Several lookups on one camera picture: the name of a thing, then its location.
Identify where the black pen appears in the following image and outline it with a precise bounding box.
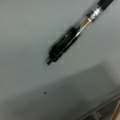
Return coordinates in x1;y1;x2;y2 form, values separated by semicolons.
47;0;114;65

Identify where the black compartment tray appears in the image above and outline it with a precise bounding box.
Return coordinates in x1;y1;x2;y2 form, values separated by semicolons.
77;94;120;120

